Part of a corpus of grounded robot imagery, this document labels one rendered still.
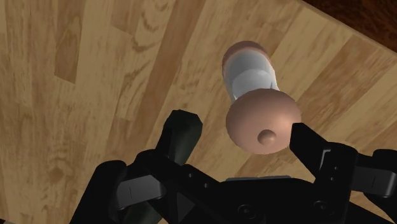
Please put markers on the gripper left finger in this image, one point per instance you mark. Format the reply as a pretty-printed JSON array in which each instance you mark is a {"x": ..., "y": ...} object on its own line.
[{"x": 178, "y": 136}]

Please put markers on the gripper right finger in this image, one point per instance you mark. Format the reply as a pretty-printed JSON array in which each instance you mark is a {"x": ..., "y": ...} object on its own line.
[{"x": 328, "y": 161}]

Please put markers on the glass jar with copper lid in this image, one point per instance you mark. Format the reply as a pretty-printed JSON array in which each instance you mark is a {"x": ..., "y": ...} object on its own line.
[{"x": 259, "y": 105}]

